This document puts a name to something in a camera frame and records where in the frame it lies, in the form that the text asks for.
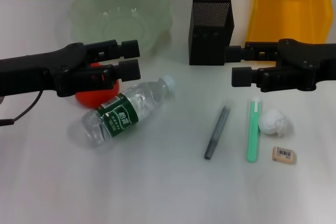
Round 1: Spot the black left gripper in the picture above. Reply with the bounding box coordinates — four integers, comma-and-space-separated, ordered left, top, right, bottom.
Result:
0, 42, 114, 98

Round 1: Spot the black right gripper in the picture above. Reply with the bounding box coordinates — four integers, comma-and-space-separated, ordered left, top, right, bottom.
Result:
225, 39, 336, 93

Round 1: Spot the red-orange toy fruit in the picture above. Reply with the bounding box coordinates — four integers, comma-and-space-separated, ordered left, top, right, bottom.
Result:
75, 61, 122, 109

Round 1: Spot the clear green-label water bottle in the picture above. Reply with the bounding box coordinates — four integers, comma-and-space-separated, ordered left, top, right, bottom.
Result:
67, 74, 176, 149

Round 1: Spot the white paper ball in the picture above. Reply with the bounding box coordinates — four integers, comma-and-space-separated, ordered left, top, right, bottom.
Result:
258, 108, 293, 137

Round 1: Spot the mint green pen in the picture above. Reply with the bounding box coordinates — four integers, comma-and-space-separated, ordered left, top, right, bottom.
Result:
246, 97, 263, 163

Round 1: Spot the beige eraser with barcode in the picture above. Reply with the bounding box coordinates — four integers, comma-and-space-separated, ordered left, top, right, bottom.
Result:
271, 145, 299, 165

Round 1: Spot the black mesh pen holder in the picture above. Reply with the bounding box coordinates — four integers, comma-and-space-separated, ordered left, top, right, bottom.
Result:
188, 0, 235, 66

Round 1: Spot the green glass fruit bowl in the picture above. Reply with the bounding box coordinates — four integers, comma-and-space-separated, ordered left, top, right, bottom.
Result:
71, 0, 173, 59

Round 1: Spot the grey pen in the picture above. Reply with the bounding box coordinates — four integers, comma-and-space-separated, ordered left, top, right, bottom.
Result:
202, 98, 235, 161

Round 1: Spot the yellow plastic bin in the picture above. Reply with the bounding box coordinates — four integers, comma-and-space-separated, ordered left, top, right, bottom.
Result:
245, 0, 333, 63

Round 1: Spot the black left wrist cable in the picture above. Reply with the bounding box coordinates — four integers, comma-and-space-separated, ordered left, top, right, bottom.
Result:
0, 91, 43, 127

